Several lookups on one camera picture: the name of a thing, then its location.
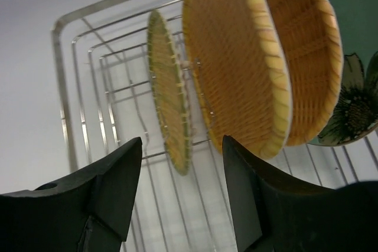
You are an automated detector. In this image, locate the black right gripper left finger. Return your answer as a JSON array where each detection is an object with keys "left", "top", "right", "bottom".
[{"left": 1, "top": 137, "right": 142, "bottom": 251}]

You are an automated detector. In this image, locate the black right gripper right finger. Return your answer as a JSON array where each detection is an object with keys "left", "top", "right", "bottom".
[{"left": 223, "top": 136, "right": 377, "bottom": 251}]

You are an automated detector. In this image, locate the green rim woven plate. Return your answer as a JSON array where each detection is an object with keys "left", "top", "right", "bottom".
[{"left": 147, "top": 9, "right": 193, "bottom": 175}]

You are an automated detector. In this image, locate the large orange woven plate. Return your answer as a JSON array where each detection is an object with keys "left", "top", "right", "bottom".
[{"left": 183, "top": 0, "right": 292, "bottom": 159}]

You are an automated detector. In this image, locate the small orange woven plate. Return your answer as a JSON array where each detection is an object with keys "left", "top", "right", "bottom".
[{"left": 267, "top": 0, "right": 344, "bottom": 146}]

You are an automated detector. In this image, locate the green flower pattern plate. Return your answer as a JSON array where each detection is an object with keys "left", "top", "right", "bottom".
[{"left": 310, "top": 0, "right": 377, "bottom": 146}]

